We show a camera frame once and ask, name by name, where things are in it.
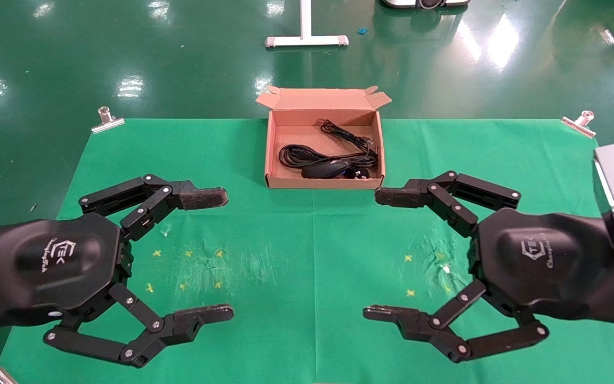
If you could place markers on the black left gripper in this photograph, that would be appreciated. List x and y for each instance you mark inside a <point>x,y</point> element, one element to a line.
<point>56,266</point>

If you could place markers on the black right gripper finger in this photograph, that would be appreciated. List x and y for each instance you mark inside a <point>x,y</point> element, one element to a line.
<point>400,196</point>

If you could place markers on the green table cloth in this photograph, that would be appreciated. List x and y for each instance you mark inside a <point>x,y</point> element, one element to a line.
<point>312,256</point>

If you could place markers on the white floor stand base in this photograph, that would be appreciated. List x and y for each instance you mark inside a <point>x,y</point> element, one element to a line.
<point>307,38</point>

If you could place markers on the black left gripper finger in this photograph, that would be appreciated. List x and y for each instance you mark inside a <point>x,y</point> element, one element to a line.
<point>203,197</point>

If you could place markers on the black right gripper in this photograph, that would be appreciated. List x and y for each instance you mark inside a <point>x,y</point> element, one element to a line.
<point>547,261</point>

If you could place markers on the open brown cardboard box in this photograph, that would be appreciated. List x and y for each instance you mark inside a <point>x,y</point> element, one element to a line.
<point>299,128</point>

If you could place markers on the black wheeled machine base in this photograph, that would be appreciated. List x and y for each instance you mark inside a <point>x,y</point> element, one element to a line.
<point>424,2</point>

